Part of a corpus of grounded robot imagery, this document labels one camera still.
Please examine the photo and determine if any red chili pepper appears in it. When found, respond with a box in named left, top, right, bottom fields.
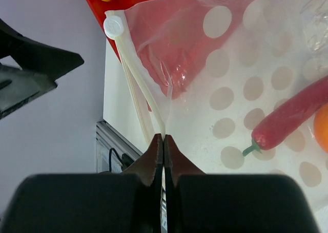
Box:
left=242, top=76, right=327, bottom=157

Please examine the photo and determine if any aluminium mounting rail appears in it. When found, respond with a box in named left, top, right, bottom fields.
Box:
left=96, top=120, right=170, bottom=233

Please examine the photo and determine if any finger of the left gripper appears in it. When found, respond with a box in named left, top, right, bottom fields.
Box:
left=1, top=21, right=84, bottom=118

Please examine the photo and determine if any red plastic tray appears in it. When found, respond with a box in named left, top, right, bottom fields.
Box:
left=86, top=0, right=256, bottom=100

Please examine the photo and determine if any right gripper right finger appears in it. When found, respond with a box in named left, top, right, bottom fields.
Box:
left=163, top=135, right=319, bottom=232

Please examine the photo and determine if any orange round fruit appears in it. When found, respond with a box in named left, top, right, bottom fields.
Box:
left=313, top=104, right=328, bottom=153

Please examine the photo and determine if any clear dotted zip bag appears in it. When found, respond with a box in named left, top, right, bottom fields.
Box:
left=103, top=0, right=327, bottom=209

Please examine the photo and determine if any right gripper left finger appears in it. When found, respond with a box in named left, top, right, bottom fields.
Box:
left=1, top=134, right=163, bottom=232

